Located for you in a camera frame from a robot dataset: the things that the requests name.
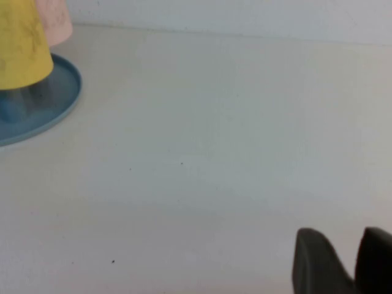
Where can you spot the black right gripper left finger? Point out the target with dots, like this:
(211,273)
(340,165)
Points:
(318,266)

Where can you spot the pale pink cup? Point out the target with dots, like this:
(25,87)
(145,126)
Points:
(58,21)

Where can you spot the blue cup stand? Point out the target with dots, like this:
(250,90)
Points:
(46,110)

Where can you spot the yellow cup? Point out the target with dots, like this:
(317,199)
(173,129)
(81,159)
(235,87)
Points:
(21,46)

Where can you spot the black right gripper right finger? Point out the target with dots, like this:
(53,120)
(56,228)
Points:
(375,263)

